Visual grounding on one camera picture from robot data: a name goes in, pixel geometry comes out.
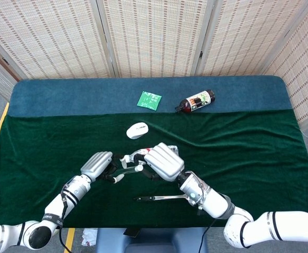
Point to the blue table cover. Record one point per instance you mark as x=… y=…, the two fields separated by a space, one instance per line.
x=77 y=97

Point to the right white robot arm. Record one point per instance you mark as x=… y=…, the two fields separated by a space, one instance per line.
x=248 y=224

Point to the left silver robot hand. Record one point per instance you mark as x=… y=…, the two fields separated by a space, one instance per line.
x=97 y=164

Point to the flat black object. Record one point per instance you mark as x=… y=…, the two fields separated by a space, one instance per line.
x=132 y=232

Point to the dark green velvet cloth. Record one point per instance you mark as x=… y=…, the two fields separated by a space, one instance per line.
x=38 y=147

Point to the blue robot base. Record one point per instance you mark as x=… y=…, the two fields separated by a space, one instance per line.
x=153 y=241

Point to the white computer mouse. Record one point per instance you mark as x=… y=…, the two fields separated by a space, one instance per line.
x=137 y=130

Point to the crumpled white cloth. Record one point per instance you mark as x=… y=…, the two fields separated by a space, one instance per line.
x=89 y=237

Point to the green foil packet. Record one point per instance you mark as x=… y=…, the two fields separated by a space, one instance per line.
x=149 y=100

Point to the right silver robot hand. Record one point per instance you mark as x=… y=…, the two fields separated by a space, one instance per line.
x=164 y=162

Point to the clear plastic water bottle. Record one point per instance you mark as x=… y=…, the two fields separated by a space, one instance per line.
x=175 y=151

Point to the dark tea bottle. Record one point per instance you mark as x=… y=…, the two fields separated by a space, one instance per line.
x=194 y=102

